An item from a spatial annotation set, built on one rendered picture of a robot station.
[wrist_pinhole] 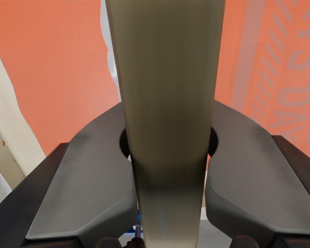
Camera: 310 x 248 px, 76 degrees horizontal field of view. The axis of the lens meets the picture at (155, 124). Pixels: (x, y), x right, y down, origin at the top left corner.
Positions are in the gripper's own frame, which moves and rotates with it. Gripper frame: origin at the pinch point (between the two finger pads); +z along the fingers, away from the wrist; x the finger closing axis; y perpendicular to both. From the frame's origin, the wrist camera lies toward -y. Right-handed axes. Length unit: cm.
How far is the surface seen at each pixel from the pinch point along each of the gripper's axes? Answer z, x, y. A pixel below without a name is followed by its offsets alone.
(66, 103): 13.5, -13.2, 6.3
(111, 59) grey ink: 13.4, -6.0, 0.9
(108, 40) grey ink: 13.4, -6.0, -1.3
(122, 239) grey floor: 110, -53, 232
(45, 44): 13.5, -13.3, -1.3
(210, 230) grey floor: 110, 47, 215
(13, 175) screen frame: 11.6, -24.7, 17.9
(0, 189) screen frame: 10.1, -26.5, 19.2
